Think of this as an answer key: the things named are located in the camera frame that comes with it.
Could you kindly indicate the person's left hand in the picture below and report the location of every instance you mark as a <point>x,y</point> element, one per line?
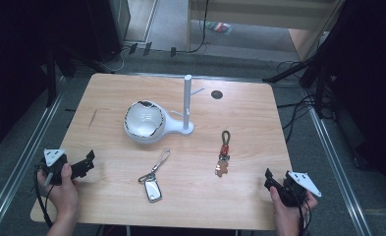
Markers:
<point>63,196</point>

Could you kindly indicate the black cabinet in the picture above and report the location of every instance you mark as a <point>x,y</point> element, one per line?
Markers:
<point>105,26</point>

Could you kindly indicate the white bowl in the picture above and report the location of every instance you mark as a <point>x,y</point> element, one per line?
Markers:
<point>144,122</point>

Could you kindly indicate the metal floor rail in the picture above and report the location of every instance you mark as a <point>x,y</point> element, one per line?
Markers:
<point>20,164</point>
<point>338,167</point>

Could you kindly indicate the light wooden desk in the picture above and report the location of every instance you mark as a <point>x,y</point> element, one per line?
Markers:
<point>246,14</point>

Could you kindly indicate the colourful packet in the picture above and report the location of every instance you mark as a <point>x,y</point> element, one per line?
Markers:
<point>219,27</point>

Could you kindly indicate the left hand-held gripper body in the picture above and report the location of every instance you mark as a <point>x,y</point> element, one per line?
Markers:
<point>57,164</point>

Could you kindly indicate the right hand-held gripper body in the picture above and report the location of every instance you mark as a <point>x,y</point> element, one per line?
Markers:
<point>295,191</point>

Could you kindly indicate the person's right hand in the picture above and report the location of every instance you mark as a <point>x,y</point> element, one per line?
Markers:
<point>288,216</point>

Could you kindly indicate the black stand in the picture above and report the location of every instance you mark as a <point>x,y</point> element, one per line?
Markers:
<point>311,72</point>
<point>51,78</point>

